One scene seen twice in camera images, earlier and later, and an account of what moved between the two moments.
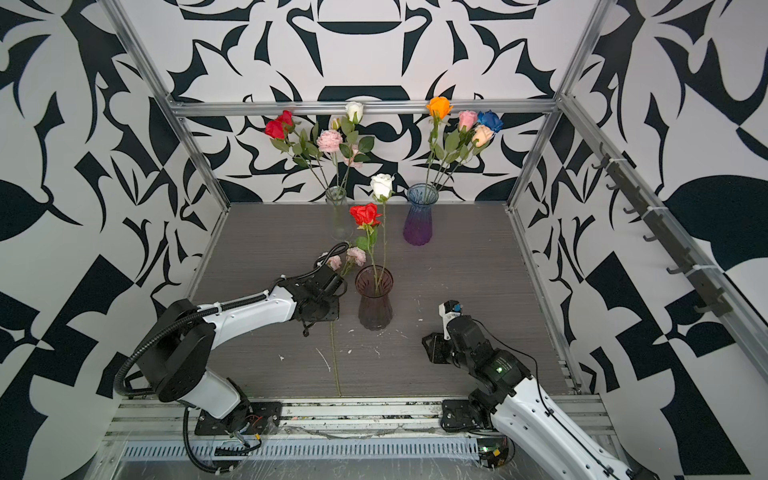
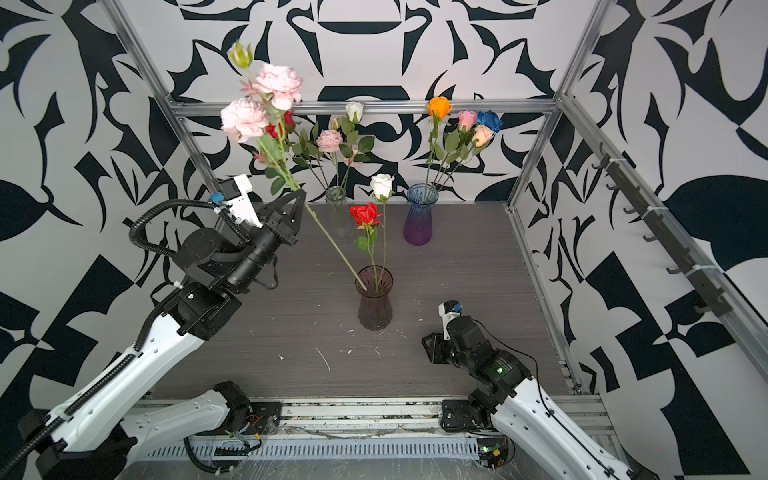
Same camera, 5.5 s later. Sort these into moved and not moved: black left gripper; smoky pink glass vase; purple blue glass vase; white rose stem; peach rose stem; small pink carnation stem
Moved: black left gripper; small pink carnation stem
Not moved: white rose stem; smoky pink glass vase; purple blue glass vase; peach rose stem
